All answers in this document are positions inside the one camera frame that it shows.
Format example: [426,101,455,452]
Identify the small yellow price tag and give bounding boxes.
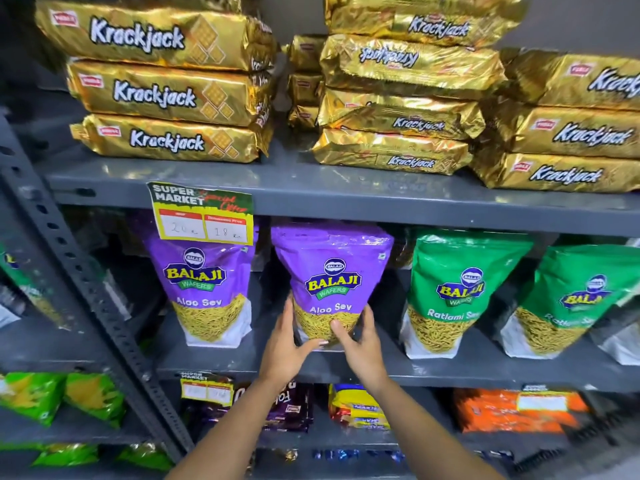
[516,384,569,413]
[179,373,235,408]

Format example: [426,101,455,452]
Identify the white snack pouch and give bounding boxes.
[589,287,640,366]

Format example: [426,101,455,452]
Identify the person's left hand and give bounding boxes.
[259,294,330,388]

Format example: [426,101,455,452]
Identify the stack of gold biscuit packets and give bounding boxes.
[34,0,640,194]

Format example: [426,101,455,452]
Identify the orange biscuit packets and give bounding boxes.
[453,388,590,435]

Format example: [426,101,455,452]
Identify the yellow and blue biscuit packets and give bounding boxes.
[327,384,392,431]

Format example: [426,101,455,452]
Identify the grey metal shelf rack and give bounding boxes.
[0,50,640,480]

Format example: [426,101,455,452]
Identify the green and yellow price tag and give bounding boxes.
[146,182,255,246]

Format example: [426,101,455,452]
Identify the dark purple chocolate packets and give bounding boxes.
[181,381,315,434]

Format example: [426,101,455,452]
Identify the person's left forearm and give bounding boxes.
[165,374,302,480]

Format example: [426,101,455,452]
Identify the purple snack pouch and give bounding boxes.
[270,221,395,351]
[141,217,259,349]

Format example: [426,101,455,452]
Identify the green snack pouch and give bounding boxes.
[0,242,68,329]
[398,228,534,360]
[499,238,640,360]

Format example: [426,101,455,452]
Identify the person's right hand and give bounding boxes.
[330,304,390,393]

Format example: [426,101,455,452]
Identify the blue shiny packets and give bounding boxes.
[311,446,405,464]

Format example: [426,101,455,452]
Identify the light green snack packet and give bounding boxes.
[0,372,67,426]
[118,442,175,472]
[64,373,127,429]
[32,444,100,468]

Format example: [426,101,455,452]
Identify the person's right forearm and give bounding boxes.
[369,379,507,480]

